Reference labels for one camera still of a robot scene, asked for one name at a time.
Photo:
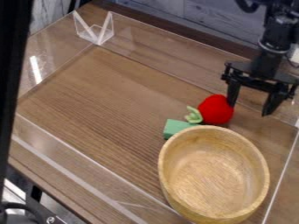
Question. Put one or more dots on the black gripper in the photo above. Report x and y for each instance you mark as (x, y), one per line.
(279, 84)

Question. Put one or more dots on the red plush strawberry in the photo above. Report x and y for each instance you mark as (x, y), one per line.
(213, 111)

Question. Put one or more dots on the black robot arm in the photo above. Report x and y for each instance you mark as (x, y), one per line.
(279, 36)

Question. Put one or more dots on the green foam block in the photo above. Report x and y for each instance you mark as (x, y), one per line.
(173, 126)

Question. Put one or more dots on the wooden bowl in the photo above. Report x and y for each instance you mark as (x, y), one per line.
(213, 175)

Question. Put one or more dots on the clear acrylic tray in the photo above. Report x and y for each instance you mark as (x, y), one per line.
(93, 104)

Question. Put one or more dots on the clear acrylic corner bracket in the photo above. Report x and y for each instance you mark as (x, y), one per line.
(96, 34)

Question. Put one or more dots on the dark foreground post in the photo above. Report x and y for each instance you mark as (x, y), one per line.
(14, 21)

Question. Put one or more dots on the black table frame bracket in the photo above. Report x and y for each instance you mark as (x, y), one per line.
(38, 212)

